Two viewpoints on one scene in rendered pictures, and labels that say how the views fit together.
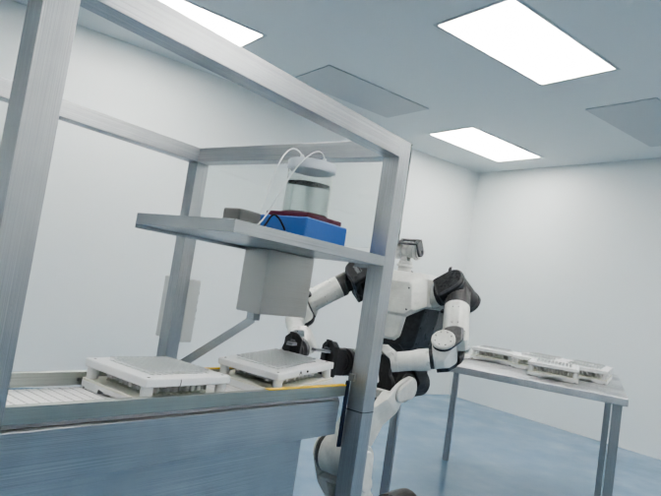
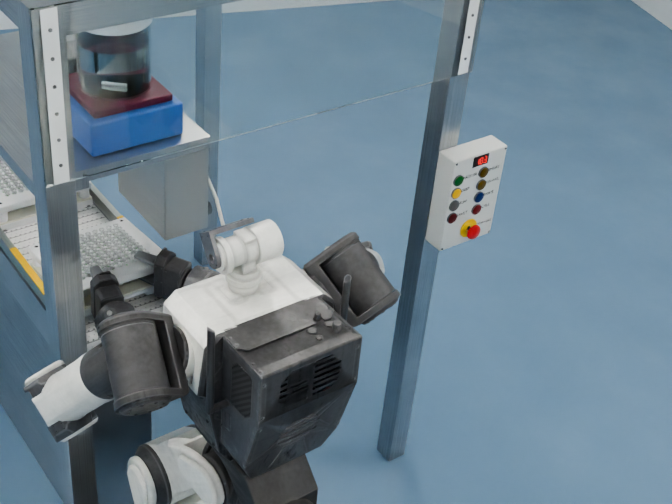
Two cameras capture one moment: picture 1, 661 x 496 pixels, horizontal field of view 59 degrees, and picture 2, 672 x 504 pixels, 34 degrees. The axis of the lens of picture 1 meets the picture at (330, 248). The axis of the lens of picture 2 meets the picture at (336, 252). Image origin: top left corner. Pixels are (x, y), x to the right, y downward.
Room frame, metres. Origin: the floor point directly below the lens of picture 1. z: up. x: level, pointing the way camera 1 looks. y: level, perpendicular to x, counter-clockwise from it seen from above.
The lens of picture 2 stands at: (2.71, -1.68, 2.37)
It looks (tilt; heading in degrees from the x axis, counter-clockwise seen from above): 36 degrees down; 103
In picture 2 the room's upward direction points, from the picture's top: 6 degrees clockwise
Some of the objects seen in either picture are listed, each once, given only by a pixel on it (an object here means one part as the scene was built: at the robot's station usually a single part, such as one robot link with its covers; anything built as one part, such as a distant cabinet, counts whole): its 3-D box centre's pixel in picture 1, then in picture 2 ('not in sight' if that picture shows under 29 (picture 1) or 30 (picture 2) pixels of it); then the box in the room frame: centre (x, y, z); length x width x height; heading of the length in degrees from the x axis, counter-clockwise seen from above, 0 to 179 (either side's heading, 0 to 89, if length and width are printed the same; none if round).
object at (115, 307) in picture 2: (339, 361); (111, 312); (1.88, -0.08, 0.89); 0.12 x 0.10 x 0.13; 134
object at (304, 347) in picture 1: (293, 350); (184, 280); (1.98, 0.07, 0.89); 0.12 x 0.10 x 0.13; 174
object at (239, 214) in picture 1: (243, 220); not in sight; (1.65, 0.26, 1.27); 0.10 x 0.07 x 0.06; 142
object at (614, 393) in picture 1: (519, 368); not in sight; (3.53, -1.23, 0.81); 1.50 x 1.10 x 0.04; 155
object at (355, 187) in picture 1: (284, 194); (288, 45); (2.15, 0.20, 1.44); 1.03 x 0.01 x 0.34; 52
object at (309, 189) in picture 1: (309, 186); not in sight; (1.82, 0.10, 1.42); 0.15 x 0.15 x 0.19
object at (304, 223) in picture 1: (300, 229); not in sight; (1.83, 0.10, 1.28); 0.21 x 0.20 x 0.09; 52
